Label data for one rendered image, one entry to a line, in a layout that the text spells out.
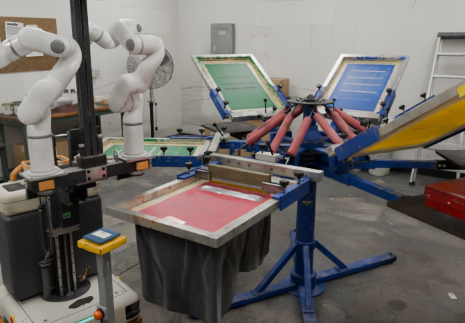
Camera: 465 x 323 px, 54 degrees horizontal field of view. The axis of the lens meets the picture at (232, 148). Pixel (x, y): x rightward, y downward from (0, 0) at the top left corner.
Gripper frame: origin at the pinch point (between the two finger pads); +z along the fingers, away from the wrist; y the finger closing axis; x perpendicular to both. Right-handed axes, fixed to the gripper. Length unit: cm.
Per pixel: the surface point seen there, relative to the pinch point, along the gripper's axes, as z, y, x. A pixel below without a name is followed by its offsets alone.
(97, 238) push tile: 40, -49, 75
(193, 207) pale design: 15, -81, 49
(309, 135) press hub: -52, -139, -20
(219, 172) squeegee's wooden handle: -3, -90, 23
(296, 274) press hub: 30, -195, -30
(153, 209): 26, -67, 47
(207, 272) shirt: 31, -93, 75
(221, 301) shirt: 39, -108, 71
